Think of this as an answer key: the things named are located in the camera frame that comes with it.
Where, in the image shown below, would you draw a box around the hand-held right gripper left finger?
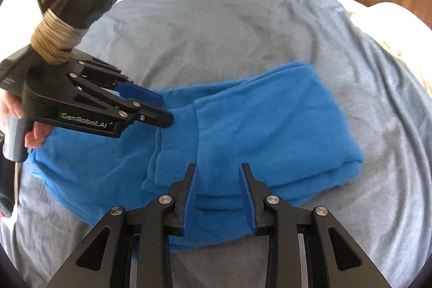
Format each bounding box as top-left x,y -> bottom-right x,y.
44,163 -> 198,288

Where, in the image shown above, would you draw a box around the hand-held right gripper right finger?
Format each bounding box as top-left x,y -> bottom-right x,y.
238,162 -> 394,288

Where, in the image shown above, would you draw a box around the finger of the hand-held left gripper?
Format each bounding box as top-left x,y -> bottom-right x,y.
67,71 -> 174,130
77,59 -> 165,108

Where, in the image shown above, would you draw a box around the blue pants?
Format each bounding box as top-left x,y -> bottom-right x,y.
22,61 -> 365,254

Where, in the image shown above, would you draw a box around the person's left hand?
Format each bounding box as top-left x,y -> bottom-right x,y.
0,90 -> 53,149

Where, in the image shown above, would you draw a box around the grey blanket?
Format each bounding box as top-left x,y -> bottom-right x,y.
0,0 -> 432,288

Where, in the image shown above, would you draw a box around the cream patterned pillow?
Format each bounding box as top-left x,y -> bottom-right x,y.
351,1 -> 432,96

